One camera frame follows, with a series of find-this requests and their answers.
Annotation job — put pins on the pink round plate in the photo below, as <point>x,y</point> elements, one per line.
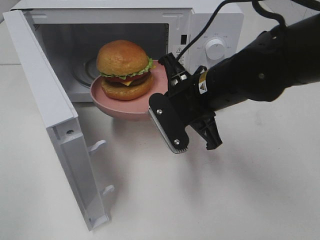
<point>132,110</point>

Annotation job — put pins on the white microwave door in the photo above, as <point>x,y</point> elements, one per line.
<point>60,119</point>

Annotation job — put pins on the white warning label sticker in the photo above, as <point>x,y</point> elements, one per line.
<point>176,51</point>

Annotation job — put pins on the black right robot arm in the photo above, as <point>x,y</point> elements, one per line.
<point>277,59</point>

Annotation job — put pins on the burger with lettuce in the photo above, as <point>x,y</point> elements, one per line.
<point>126,70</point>

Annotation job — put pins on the glass microwave turntable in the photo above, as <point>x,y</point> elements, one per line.
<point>84,70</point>

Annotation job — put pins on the white microwave oven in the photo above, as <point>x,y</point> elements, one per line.
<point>73,29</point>

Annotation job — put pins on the upper white power knob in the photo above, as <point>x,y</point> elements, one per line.
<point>215,49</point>

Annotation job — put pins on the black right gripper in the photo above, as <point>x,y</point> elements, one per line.
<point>181,106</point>

